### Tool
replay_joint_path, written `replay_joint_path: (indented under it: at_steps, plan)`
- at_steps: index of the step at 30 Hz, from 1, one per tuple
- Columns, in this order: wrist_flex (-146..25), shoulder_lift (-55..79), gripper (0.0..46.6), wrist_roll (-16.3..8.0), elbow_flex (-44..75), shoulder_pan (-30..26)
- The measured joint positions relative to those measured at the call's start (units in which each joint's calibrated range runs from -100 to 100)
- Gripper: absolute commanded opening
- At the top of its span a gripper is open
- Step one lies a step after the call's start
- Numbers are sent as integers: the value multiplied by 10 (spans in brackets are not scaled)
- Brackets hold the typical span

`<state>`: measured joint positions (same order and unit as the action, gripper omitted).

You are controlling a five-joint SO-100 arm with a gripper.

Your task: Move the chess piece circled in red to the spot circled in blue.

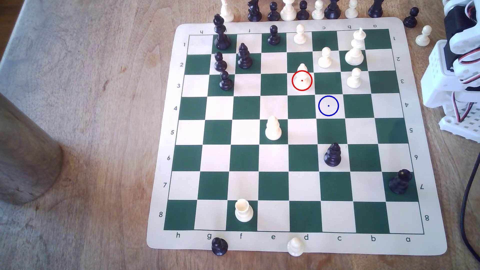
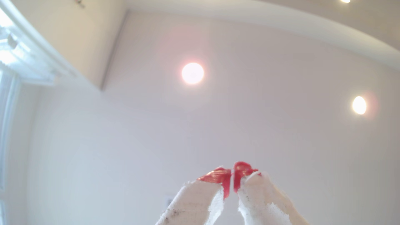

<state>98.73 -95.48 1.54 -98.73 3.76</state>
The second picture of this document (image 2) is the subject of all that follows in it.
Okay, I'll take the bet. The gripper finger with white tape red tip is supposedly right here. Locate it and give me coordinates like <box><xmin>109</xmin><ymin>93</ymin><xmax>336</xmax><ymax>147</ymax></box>
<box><xmin>233</xmin><ymin>161</ymin><xmax>310</xmax><ymax>225</ymax></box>
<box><xmin>155</xmin><ymin>167</ymin><xmax>232</xmax><ymax>225</ymax></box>

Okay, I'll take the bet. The white window frame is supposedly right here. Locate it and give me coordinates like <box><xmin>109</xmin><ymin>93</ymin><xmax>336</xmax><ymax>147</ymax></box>
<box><xmin>0</xmin><ymin>0</ymin><xmax>79</xmax><ymax>225</ymax></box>

